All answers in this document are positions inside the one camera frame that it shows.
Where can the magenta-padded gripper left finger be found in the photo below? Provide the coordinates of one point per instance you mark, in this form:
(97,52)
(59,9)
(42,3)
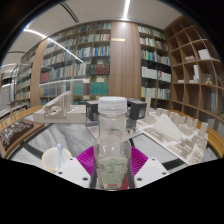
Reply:
(74,170)

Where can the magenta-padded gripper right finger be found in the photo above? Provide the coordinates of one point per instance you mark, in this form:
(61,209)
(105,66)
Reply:
(150,169)

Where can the clear plastic bottle white cap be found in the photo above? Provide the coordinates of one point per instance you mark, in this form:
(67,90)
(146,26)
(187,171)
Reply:
(112,150)

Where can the pale blue spoon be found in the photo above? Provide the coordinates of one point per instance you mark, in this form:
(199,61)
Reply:
(59,153)

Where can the white cup yellow rim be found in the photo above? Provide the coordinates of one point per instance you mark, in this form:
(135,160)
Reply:
(50,160)

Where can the flat round red coaster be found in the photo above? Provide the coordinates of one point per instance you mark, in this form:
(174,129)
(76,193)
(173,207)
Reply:
(124,184)

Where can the large white city block model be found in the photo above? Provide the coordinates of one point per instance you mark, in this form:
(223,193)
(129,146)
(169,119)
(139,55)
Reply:
(173,136)

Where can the white architectural model with ramp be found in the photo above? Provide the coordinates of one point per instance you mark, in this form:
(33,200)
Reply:
(60,111)

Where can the dark building model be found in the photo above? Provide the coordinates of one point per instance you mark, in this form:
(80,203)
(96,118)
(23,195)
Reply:
(92,111)
(137,109)

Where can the brown model on wooden board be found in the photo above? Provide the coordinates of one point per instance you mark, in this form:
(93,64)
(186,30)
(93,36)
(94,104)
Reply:
(15,135)

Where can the curved wooden slatted bench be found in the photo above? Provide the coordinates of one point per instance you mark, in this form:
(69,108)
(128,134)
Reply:
(16,115)
(213,140)

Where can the glass-fronted side bookshelf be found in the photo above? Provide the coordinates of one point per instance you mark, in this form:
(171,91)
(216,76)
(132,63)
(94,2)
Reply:
(21,86)

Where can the wooden cubby shelf unit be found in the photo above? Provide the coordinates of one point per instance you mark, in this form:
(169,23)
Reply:
(196,80)

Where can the straight ceiling light strip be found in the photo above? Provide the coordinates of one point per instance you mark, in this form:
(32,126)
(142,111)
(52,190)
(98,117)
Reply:
(126,9)

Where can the tall wooden bookshelf wall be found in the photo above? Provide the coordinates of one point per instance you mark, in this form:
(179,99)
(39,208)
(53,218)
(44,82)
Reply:
(93,56)

